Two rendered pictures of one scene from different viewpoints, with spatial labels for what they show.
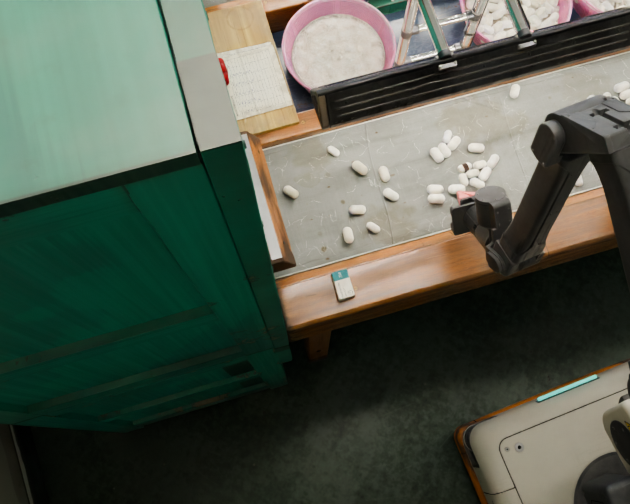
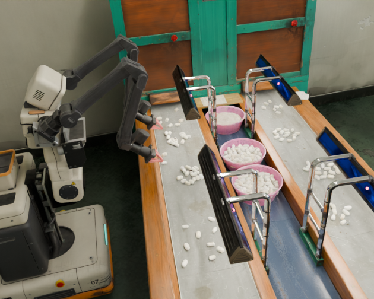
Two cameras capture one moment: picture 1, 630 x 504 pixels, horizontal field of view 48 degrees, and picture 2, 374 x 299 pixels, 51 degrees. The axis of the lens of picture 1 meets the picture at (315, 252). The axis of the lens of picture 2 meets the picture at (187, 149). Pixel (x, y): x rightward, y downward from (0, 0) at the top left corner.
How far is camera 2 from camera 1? 262 cm
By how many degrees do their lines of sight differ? 60
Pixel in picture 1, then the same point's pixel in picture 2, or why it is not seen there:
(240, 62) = (219, 98)
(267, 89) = not seen: hidden behind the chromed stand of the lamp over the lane
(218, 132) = not seen: outside the picture
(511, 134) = (186, 150)
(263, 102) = (205, 101)
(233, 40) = (228, 97)
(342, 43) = (228, 119)
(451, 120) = (195, 139)
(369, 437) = (116, 206)
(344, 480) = (104, 199)
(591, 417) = (90, 235)
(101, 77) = not seen: outside the picture
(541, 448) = (86, 219)
